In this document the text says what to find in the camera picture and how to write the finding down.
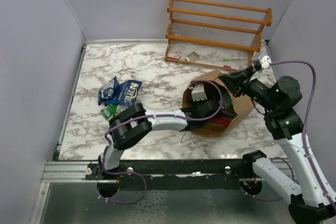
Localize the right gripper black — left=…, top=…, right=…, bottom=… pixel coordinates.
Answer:
left=218, top=65, right=278, bottom=112

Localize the brown paper bag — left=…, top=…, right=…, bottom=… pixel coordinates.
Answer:
left=182, top=70, right=254, bottom=137

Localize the dark blue snack packet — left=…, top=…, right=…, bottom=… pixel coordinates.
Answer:
left=98, top=76, right=142, bottom=107

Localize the green snack packet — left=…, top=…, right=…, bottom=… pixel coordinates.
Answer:
left=100, top=103, right=128, bottom=121

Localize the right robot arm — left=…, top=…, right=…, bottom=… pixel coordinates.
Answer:
left=218, top=66, right=335, bottom=223

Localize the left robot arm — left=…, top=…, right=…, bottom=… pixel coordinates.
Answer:
left=98, top=99, right=223, bottom=179

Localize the pink marker pen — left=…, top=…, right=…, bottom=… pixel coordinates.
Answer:
left=223, top=65, right=238, bottom=70

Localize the green marker pen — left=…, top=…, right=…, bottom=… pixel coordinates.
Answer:
left=223, top=57, right=246, bottom=61

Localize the red snack bar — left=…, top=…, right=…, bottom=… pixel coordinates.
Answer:
left=214, top=115, right=234, bottom=126

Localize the small open cardboard box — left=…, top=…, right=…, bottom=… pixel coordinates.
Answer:
left=185, top=51, right=200, bottom=62

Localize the wooden shelf rack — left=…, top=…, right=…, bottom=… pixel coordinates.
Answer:
left=164, top=0, right=273, bottom=66

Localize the red white small box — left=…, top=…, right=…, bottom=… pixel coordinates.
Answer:
left=167, top=52, right=180, bottom=59

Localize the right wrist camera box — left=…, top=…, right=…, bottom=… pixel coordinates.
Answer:
left=252, top=51, right=271, bottom=71

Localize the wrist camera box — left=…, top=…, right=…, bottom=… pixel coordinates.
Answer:
left=252, top=51, right=271, bottom=71
left=189, top=82, right=207, bottom=102

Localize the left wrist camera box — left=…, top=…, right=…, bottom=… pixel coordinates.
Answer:
left=189, top=82, right=207, bottom=102

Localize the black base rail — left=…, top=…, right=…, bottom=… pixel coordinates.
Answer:
left=86, top=151, right=266, bottom=190

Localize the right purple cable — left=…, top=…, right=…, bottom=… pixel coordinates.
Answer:
left=269, top=60, right=336, bottom=206

